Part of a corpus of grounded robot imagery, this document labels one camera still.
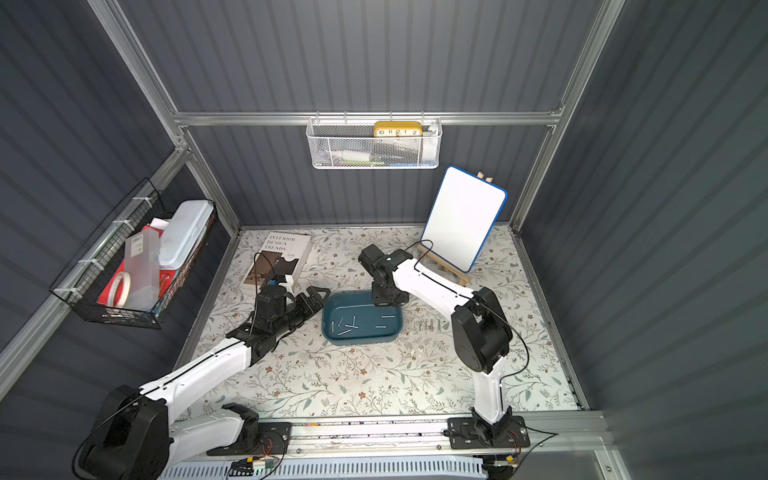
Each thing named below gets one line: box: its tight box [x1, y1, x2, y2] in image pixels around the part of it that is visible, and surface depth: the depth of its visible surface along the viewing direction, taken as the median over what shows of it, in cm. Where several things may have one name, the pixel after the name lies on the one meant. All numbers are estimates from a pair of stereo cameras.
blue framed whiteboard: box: [421, 165, 508, 273], surface depth 88 cm
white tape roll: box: [108, 271, 131, 308], surface depth 64 cm
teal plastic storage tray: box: [322, 290, 404, 345], surface depth 95 cm
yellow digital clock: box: [374, 121, 423, 138], surface depth 90 cm
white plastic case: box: [159, 199, 214, 270], surface depth 75 cm
